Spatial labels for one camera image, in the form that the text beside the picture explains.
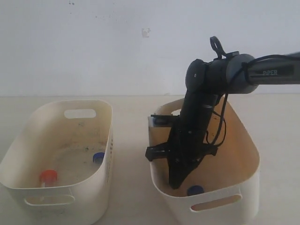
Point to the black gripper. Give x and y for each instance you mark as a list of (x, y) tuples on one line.
[(184, 149)]

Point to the cream plastic bin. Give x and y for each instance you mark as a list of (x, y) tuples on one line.
[(62, 136), (230, 180)]

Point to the blue-capped clear tube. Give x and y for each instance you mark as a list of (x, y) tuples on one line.
[(98, 158)]

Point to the orange-capped clear tube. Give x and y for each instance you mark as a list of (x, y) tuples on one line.
[(48, 178)]

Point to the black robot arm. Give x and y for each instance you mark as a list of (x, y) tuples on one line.
[(209, 83)]

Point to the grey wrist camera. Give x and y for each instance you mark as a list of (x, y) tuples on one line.
[(161, 121)]

